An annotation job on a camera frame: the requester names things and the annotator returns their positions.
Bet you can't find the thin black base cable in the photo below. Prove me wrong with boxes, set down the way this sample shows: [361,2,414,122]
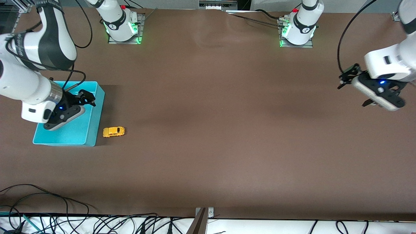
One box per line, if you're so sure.
[125,0,158,26]

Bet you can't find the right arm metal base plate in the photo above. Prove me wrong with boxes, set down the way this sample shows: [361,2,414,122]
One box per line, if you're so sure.
[108,13,145,45]

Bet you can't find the long thin dark cable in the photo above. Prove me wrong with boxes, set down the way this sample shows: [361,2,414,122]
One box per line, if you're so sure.
[0,192,70,228]
[0,184,98,215]

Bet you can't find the grey metal bracket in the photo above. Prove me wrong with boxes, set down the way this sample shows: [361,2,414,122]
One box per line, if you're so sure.
[195,207,215,219]

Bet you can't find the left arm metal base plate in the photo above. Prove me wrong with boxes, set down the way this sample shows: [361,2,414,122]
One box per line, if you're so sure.
[278,18,314,48]

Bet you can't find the teal cable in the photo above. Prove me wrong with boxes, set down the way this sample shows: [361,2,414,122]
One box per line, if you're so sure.
[22,214,42,233]

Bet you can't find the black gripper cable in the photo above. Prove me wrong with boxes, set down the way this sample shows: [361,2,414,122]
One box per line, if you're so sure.
[5,32,87,91]
[337,0,379,75]

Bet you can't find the teal plastic bin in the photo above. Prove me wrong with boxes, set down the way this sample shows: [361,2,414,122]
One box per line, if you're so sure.
[32,81,106,147]

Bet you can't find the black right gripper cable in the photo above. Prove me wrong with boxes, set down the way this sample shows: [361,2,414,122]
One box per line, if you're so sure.
[5,32,87,91]

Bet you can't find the yellow beetle toy car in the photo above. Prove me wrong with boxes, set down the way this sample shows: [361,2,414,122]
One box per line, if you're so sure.
[103,126,125,138]

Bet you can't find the thick black base cable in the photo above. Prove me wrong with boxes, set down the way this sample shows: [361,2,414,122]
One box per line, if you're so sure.
[254,9,282,20]

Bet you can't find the grey camera mount pole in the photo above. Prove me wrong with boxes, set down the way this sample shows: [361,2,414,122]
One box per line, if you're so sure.
[186,208,208,234]

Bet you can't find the black hanging cable loop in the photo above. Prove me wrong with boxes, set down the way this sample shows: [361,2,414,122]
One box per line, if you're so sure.
[74,0,94,49]

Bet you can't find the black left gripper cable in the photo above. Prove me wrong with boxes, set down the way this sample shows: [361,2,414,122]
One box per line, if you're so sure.
[337,0,379,75]

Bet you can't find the white ledge strip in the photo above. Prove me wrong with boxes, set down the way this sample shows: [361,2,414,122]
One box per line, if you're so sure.
[0,215,416,234]

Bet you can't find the thin dark base cable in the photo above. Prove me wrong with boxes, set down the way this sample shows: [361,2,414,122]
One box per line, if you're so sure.
[226,10,283,27]

